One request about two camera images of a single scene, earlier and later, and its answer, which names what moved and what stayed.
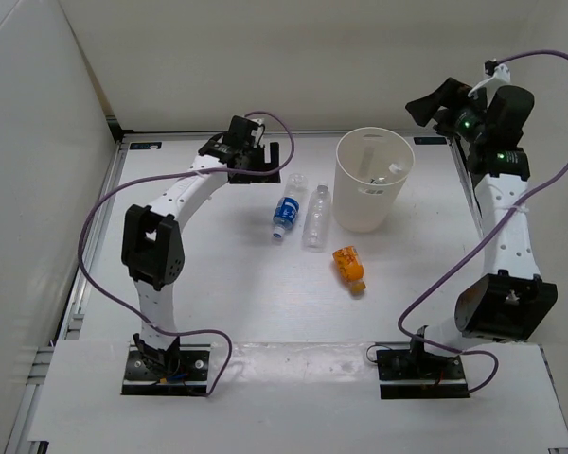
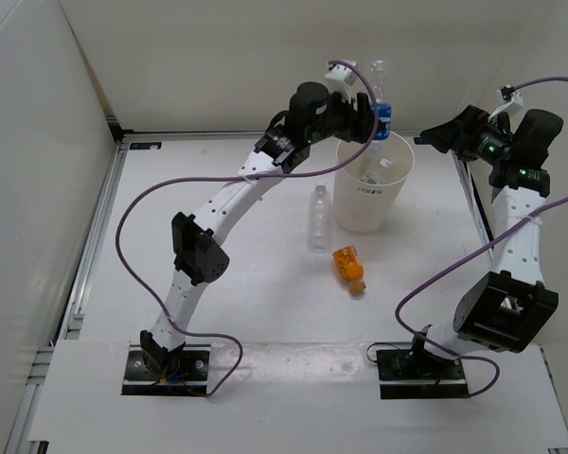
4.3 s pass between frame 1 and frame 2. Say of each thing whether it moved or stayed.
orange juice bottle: stayed
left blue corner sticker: stayed
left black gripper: moved
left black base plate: stayed
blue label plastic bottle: moved
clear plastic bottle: stayed
